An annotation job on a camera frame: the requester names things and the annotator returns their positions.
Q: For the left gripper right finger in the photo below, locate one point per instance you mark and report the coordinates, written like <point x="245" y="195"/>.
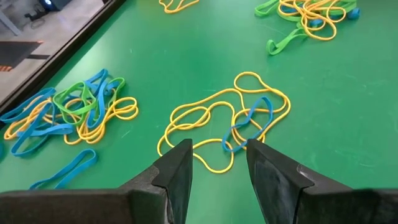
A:
<point x="311" y="205"/>

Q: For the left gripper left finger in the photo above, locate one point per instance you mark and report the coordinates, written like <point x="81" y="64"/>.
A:
<point x="124" y="208"/>

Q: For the thin blue rubber band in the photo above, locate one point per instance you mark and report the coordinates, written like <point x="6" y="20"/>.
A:
<point x="270" y="110"/>

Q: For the right rubber band pile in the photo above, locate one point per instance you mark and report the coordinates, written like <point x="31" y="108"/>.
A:
<point x="323" y="39"/>

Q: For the green table mat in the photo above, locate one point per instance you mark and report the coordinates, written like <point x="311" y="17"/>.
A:
<point x="186" y="46"/>

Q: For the black striped floor mat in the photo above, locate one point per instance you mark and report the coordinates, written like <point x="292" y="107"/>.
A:
<point x="18" y="51"/>

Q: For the black floor equipment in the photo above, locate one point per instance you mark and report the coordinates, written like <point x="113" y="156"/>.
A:
<point x="53" y="3"/>

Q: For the black aluminium table frame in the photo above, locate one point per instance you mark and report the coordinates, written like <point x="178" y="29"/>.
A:
<point x="62" y="49"/>

